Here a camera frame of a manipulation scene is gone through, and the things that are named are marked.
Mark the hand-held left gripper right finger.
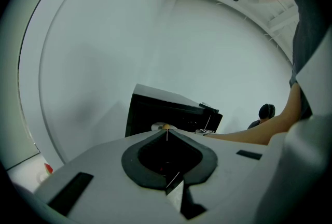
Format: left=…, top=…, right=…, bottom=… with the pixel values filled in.
left=165, top=130, right=273, bottom=224

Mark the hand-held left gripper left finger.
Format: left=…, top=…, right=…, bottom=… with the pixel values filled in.
left=33, top=130, right=185, bottom=224

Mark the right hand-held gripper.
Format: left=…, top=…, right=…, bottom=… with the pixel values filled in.
left=195, top=128, right=217, bottom=136

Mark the white round plate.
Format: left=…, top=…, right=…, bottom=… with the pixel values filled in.
left=150, top=122, right=177, bottom=131

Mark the person's right forearm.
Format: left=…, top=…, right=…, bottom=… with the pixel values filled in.
left=204, top=82, right=303, bottom=146

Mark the person's left forearm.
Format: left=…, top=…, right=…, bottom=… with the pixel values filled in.
left=289, top=82, right=313, bottom=121

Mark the person's black clothing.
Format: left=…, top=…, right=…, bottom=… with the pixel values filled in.
left=288, top=0, right=332, bottom=121

